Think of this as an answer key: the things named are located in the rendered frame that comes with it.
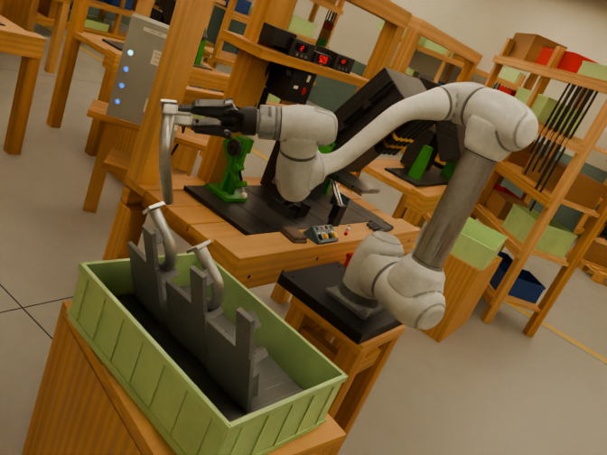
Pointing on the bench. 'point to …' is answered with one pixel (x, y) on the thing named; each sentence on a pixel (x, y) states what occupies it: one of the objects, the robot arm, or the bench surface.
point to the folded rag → (294, 235)
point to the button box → (319, 234)
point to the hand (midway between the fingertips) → (177, 115)
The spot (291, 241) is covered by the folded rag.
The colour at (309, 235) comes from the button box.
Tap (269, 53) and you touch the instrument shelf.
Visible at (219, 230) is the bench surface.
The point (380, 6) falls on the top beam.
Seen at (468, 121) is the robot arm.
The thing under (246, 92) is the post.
